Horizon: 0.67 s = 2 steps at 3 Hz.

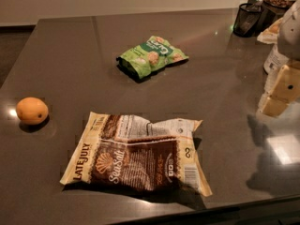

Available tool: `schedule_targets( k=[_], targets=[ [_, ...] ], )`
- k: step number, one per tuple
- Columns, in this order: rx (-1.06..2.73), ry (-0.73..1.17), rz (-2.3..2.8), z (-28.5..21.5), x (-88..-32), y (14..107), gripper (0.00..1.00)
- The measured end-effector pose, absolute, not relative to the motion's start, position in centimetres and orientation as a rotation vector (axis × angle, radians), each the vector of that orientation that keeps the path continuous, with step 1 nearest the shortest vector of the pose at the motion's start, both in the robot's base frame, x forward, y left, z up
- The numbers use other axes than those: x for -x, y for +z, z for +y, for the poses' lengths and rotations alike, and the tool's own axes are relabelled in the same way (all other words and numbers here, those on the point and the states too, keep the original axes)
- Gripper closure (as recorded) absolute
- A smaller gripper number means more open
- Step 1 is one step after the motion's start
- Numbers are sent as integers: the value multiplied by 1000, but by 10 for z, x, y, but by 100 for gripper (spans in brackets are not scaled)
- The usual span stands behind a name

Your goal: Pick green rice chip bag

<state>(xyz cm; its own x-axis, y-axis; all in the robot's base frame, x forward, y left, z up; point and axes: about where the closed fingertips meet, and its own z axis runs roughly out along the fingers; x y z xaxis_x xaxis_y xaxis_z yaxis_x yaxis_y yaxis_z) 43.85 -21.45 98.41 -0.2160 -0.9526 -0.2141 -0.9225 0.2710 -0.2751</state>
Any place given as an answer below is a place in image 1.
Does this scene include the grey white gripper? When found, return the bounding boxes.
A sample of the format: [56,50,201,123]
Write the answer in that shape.
[258,0,300,117]

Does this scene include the green rice chip bag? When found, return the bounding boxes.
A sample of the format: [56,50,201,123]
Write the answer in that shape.
[116,36,188,80]

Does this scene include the brown Late July chip bag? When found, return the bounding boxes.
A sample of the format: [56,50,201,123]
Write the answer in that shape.
[60,112,212,197]

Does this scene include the white label bottle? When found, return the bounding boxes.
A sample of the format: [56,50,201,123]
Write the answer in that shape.
[263,44,289,74]

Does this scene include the black mesh pen cup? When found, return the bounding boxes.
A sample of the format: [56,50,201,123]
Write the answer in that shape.
[233,3,263,38]

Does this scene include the orange round fruit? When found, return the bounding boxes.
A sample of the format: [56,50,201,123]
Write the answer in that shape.
[16,97,49,125]

